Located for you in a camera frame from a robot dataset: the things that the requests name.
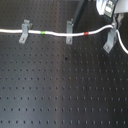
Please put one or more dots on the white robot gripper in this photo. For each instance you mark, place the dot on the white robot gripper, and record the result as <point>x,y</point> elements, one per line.
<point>110,7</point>

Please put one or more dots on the right grey metal cable clip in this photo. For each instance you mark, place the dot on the right grey metal cable clip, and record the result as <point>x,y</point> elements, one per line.
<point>111,39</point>

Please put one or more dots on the grey metal cable clip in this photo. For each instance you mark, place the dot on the grey metal cable clip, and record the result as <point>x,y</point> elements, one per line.
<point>69,31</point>
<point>111,39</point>
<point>26,26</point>

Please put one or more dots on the middle grey metal cable clip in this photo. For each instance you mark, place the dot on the middle grey metal cable clip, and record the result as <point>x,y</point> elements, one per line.
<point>69,31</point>

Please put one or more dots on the left grey metal cable clip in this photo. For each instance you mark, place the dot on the left grey metal cable clip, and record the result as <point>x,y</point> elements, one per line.
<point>26,26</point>

